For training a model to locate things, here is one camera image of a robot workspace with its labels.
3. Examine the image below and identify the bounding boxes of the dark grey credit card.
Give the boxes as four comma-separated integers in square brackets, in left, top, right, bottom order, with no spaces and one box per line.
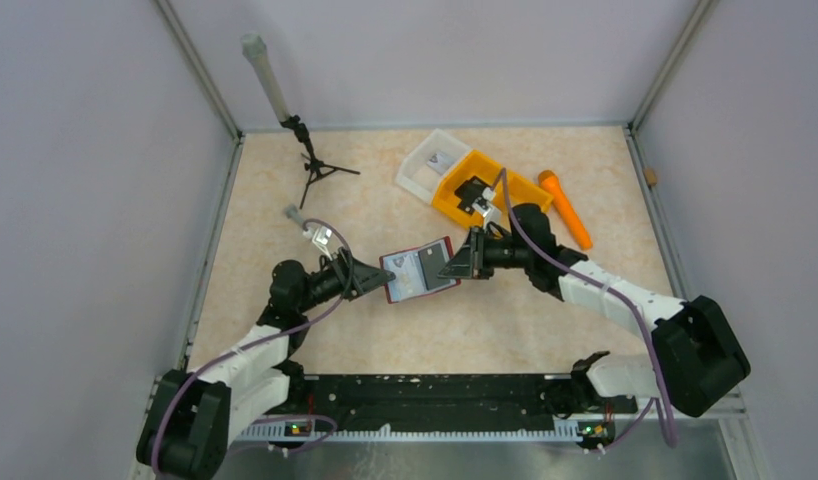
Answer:
[418,239,457,292]

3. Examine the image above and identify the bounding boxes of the red card holder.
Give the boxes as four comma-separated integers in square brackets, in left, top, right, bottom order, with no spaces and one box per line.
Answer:
[379,236,461,304]

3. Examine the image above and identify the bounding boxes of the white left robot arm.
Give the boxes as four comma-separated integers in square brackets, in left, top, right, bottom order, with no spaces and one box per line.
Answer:
[135,248,396,479]

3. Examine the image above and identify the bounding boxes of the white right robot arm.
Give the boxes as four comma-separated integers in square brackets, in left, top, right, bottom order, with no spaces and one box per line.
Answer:
[437,203,751,417]

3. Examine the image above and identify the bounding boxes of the black cards in yellow bin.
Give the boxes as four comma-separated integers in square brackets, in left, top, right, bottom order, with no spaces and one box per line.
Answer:
[455,176,490,214]

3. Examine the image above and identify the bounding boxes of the silver card in white bin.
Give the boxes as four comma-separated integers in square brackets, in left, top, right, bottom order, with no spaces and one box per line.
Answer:
[426,151,454,176]

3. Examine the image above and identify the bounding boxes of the grey toy block bar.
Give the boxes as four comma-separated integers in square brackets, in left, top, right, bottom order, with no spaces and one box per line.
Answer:
[283,204,312,236]

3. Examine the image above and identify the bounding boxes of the yellow plastic double bin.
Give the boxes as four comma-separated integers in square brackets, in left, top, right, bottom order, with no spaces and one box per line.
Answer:
[431,150,553,229]

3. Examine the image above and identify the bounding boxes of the orange plastic cylinder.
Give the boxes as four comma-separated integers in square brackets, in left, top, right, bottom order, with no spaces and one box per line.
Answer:
[537,170,593,250]

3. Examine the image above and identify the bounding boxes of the white plastic bin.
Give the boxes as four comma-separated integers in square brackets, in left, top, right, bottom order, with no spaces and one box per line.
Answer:
[395,129,472,204]

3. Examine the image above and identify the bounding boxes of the black mini tripod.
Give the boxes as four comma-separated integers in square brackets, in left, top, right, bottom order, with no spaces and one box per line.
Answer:
[279,115,361,209]

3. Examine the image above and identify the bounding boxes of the grey tube on tripod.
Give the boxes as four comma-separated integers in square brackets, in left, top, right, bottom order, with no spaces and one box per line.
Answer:
[241,33,291,126]

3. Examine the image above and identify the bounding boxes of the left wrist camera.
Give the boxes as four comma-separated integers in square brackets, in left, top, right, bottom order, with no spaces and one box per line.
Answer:
[303,225,333,258]

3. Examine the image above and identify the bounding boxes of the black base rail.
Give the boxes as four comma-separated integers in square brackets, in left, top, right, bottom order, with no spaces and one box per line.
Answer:
[267,374,639,433]

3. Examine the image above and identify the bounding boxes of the small brown wall knob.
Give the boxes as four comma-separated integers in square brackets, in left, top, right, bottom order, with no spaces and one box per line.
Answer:
[643,167,658,188]

